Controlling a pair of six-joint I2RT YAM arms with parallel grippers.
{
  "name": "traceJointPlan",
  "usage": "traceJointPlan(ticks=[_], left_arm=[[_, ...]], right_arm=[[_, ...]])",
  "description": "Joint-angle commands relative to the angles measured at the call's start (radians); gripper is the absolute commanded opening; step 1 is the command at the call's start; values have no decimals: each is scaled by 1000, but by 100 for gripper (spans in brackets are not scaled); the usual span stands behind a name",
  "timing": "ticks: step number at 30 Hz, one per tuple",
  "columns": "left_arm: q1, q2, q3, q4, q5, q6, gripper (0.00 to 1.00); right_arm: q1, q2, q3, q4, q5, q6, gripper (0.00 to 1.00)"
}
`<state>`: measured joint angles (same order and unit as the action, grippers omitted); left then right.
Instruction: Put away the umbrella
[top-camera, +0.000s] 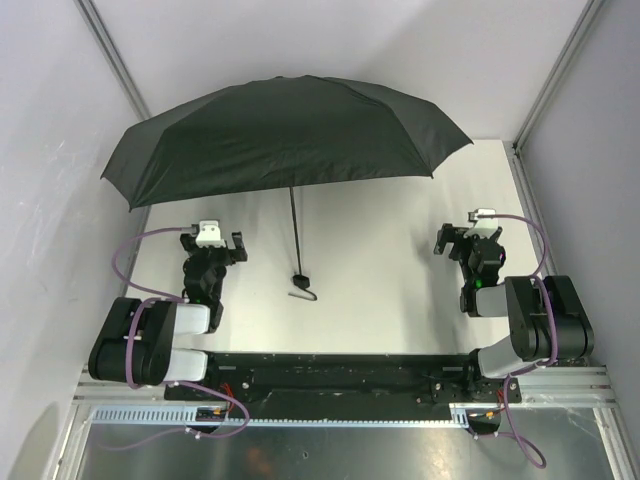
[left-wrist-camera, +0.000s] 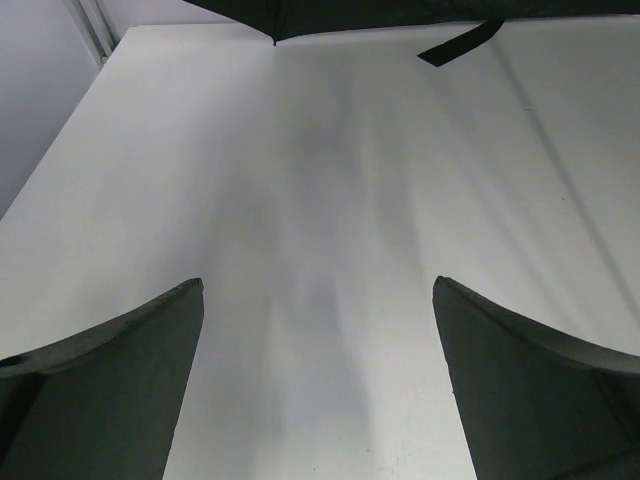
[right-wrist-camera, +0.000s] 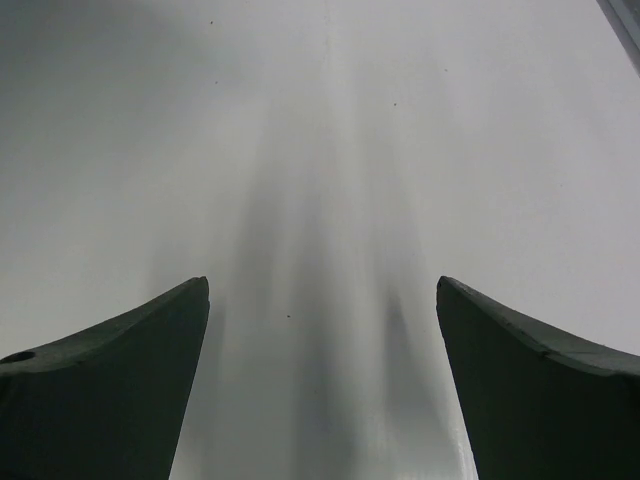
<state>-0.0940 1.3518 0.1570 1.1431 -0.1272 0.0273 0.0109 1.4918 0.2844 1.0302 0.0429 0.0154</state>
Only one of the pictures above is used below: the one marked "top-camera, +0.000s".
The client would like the black folding umbrella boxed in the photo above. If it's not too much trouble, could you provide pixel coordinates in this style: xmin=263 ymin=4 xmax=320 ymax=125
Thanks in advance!
xmin=99 ymin=75 xmax=475 ymax=303

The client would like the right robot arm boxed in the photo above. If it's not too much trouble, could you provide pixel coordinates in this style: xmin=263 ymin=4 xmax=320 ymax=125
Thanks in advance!
xmin=431 ymin=223 xmax=595 ymax=401

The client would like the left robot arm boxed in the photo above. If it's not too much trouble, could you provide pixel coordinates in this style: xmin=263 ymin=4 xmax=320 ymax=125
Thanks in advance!
xmin=88 ymin=222 xmax=248 ymax=389

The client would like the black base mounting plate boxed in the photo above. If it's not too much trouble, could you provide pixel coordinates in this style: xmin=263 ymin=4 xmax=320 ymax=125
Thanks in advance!
xmin=163 ymin=351 xmax=522 ymax=420

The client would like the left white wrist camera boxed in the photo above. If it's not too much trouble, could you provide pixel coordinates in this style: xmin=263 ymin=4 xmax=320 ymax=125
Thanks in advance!
xmin=195 ymin=220 xmax=227 ymax=248

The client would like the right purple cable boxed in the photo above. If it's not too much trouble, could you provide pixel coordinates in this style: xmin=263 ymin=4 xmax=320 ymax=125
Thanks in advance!
xmin=492 ymin=213 xmax=561 ymax=470

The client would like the aluminium table edge rail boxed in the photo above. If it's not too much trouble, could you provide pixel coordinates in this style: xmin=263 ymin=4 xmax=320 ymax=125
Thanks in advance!
xmin=502 ymin=141 xmax=557 ymax=277

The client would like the grey slotted cable duct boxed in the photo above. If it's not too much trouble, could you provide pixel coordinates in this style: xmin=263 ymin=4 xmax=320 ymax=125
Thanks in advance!
xmin=90 ymin=405 xmax=469 ymax=428

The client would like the right aluminium frame post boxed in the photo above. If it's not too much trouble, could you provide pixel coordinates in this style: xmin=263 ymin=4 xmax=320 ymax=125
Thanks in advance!
xmin=512 ymin=0 xmax=609 ymax=154

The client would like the aluminium frame post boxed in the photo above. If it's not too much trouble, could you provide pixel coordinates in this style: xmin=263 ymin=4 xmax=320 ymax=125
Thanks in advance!
xmin=512 ymin=0 xmax=609 ymax=154
xmin=74 ymin=0 xmax=151 ymax=120

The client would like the left aluminium frame post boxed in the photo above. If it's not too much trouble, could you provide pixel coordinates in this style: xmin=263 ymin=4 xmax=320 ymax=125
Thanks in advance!
xmin=74 ymin=0 xmax=151 ymax=120

